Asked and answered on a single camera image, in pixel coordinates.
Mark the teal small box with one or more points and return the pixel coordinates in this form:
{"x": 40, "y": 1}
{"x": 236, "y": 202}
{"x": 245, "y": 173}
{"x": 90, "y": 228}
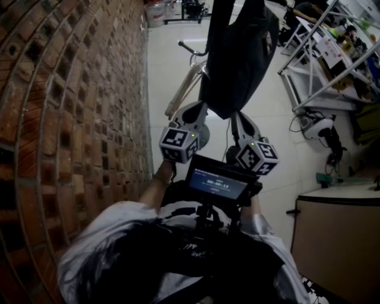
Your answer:
{"x": 324, "y": 179}

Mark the black chest-mounted screen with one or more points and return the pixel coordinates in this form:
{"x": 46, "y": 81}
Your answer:
{"x": 218, "y": 184}

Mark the person's left forearm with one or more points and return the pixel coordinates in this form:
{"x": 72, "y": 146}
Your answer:
{"x": 155, "y": 190}

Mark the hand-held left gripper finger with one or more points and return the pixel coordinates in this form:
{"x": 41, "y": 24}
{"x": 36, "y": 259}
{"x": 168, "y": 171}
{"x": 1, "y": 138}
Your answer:
{"x": 203, "y": 114}
{"x": 181, "y": 110}

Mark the white metal frame table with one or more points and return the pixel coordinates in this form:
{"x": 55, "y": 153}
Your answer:
{"x": 308, "y": 74}

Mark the beige cabinet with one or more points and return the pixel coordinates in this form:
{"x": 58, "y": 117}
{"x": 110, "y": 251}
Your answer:
{"x": 338, "y": 243}

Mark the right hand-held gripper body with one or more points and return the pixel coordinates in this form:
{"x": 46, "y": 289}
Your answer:
{"x": 256, "y": 157}

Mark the person's right forearm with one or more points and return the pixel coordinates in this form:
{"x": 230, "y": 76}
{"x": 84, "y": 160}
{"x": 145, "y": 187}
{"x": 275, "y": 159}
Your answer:
{"x": 254, "y": 206}

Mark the dark bag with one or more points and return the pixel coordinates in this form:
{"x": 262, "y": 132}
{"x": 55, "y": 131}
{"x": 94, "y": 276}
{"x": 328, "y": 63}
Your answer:
{"x": 240, "y": 59}

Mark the black wheeled cart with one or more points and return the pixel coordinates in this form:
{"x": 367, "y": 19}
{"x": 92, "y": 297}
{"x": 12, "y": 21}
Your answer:
{"x": 190, "y": 12}

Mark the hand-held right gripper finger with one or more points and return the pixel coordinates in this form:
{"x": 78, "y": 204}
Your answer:
{"x": 252, "y": 124}
{"x": 236, "y": 124}

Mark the yellow green fabric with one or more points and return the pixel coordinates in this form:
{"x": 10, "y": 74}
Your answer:
{"x": 369, "y": 124}

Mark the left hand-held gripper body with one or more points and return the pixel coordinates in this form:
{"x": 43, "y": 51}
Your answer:
{"x": 178, "y": 144}

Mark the person's light grey shirt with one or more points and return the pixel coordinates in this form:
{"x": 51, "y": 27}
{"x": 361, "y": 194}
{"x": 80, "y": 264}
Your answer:
{"x": 118, "y": 225}

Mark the white plastic bucket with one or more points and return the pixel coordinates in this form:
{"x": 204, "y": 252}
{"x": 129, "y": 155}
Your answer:
{"x": 154, "y": 13}

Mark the white sheet with pink print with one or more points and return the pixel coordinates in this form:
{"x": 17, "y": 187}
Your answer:
{"x": 329, "y": 52}

